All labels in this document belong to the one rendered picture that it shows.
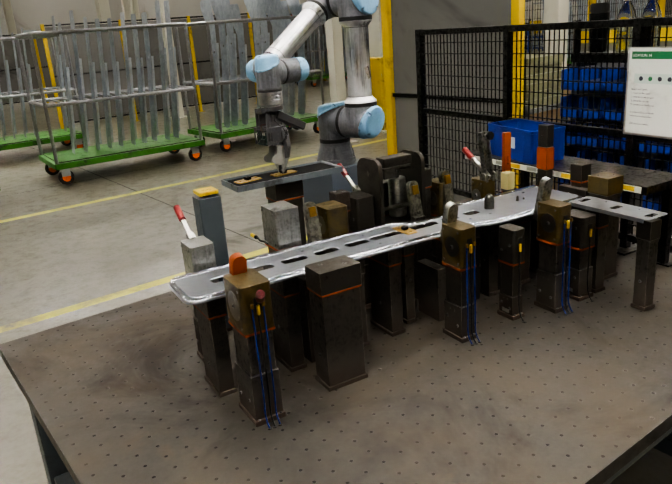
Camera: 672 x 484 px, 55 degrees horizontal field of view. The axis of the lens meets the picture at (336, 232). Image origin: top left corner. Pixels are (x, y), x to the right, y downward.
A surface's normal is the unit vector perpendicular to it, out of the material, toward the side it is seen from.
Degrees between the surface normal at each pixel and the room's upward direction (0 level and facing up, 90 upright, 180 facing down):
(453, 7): 90
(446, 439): 0
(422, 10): 90
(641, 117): 90
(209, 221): 90
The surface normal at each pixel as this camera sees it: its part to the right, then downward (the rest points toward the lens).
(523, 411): -0.07, -0.95
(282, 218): 0.50, 0.23
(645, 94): -0.86, 0.22
